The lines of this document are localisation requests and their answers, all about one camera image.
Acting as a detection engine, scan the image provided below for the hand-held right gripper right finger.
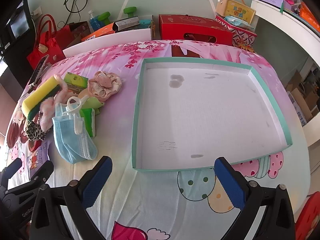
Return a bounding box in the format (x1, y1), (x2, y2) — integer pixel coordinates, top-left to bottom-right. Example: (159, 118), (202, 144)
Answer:
(214, 157), (299, 240)

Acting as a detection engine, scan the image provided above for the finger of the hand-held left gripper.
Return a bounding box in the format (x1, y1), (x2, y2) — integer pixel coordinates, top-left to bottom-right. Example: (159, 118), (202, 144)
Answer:
(0, 157), (23, 190)
(25, 160), (54, 188)

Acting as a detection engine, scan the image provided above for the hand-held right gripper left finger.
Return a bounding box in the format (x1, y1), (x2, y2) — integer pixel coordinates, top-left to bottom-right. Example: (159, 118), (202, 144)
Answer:
(29, 156), (113, 240)

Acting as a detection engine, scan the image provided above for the leopard print scrunchie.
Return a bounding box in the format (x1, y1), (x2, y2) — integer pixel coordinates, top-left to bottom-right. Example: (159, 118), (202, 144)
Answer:
(24, 120), (47, 142)

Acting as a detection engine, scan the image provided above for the blue face mask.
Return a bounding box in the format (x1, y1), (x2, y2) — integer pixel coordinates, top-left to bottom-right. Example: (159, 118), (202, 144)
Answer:
(52, 96), (98, 165)

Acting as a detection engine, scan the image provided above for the green tissue pack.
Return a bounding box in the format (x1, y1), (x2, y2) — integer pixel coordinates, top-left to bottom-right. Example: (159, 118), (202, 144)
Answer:
(80, 107), (97, 138)
(62, 72), (89, 94)

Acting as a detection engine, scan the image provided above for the shallow teal cardboard box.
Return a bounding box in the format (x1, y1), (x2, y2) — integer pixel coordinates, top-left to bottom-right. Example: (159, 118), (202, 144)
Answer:
(131, 57), (293, 173)

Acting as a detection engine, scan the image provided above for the yellow sponge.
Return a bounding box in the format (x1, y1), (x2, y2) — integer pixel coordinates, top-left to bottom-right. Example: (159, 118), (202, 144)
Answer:
(21, 76), (62, 122)

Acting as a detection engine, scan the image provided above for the green cloth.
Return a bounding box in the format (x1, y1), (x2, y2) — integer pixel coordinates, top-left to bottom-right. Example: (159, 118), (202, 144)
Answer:
(85, 96), (104, 115)

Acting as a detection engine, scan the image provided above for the pink zigzag fleece cloth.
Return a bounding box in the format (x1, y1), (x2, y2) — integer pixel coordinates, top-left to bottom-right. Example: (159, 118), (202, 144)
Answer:
(40, 74), (68, 132)

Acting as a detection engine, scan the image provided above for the pink printed scrunchie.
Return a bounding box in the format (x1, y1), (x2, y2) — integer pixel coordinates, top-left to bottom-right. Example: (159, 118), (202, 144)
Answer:
(87, 71), (122, 103)

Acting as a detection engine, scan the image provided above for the pink printed blanket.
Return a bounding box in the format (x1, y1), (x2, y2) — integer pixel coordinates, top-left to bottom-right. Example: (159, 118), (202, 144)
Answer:
(5, 39), (313, 240)

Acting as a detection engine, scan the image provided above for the red printed stool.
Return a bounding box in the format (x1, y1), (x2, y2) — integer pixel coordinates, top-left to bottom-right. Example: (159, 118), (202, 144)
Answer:
(295, 191), (320, 240)

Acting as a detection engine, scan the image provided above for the smartphone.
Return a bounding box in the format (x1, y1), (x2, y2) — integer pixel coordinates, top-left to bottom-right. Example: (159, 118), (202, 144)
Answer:
(27, 54), (50, 85)

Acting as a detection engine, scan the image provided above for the printed cardboard box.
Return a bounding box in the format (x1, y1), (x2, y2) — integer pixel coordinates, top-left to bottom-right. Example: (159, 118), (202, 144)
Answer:
(287, 90), (307, 128)

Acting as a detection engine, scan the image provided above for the brown cardboard box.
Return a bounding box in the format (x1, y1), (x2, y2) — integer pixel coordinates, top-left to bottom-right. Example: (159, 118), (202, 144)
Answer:
(285, 69), (320, 120)

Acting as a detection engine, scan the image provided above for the black cabinet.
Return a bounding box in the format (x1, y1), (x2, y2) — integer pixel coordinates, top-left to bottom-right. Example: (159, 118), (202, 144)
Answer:
(0, 37), (33, 95)

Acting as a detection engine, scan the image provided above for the red felt bag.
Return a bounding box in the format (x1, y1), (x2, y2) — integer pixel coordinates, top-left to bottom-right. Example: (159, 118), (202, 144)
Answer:
(26, 14), (67, 70)

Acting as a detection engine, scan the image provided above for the white board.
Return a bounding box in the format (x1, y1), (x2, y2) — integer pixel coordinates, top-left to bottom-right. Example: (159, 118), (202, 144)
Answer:
(62, 28), (152, 59)

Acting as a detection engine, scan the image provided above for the small red yellow box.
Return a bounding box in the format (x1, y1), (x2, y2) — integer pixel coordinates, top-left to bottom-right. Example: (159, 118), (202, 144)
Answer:
(237, 41), (258, 53)

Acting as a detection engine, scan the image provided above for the dark brown paper bag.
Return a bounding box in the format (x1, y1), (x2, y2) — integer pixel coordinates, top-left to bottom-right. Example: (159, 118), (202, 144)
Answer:
(59, 21), (92, 49)

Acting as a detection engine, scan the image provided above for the black monitor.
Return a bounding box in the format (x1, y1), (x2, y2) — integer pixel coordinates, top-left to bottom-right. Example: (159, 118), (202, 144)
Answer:
(5, 0), (33, 40)

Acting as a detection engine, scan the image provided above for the orange cardboard box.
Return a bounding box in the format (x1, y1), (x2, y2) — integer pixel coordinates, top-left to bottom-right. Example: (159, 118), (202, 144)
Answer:
(81, 22), (118, 43)

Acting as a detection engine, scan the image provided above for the red white patterned box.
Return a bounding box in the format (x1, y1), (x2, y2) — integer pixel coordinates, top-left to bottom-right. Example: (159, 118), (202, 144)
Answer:
(215, 15), (258, 49)

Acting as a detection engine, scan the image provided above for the blue liquid bottle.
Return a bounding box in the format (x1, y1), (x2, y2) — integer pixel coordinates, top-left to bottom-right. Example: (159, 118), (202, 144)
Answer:
(88, 10), (104, 32)

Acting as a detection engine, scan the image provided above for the black box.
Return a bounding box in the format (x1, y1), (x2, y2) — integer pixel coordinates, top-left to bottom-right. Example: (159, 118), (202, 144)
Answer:
(114, 17), (140, 32)

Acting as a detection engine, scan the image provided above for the red gift box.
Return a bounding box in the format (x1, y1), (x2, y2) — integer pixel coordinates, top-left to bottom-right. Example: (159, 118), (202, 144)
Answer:
(159, 14), (234, 47)

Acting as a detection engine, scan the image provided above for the wet wipes pack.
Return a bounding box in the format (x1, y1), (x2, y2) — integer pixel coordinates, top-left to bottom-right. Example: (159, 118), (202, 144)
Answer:
(224, 15), (255, 30)

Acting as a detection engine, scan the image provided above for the green dumbbell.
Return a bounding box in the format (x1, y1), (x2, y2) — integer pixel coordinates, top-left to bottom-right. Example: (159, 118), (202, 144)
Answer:
(97, 6), (138, 22)

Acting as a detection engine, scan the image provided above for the white shelf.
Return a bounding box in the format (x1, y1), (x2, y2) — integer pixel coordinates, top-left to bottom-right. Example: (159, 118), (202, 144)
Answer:
(251, 0), (320, 63)

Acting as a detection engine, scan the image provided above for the beige gift box with handle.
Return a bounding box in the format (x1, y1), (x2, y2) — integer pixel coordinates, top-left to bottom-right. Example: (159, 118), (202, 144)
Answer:
(215, 0), (257, 20)

